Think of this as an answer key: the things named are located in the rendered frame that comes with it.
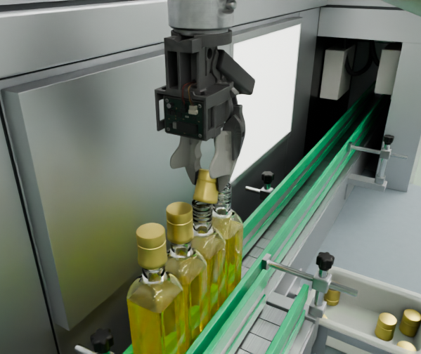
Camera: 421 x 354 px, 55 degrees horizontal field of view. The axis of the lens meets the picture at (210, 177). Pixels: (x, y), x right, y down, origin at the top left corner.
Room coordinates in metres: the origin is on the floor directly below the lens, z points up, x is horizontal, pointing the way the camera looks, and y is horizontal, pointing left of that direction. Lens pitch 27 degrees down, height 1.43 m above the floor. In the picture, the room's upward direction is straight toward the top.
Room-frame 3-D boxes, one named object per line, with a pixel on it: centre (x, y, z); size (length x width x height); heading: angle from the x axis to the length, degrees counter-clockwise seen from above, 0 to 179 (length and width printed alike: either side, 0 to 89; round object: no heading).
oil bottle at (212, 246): (0.50, 0.01, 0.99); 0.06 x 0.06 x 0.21; 61
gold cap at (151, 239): (0.40, 0.07, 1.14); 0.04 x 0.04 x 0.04
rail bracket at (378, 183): (1.11, -0.49, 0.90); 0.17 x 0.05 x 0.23; 60
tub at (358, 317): (0.61, -0.31, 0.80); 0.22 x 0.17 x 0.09; 60
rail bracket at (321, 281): (0.56, -0.17, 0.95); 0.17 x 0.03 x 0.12; 60
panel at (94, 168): (0.81, -0.02, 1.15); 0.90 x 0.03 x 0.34; 150
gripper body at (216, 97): (0.49, 0.01, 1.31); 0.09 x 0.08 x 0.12; 151
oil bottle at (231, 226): (0.55, -0.02, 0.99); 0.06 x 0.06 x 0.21; 59
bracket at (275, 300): (0.56, -0.15, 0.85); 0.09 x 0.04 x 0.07; 60
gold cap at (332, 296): (0.69, -0.27, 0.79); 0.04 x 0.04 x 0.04
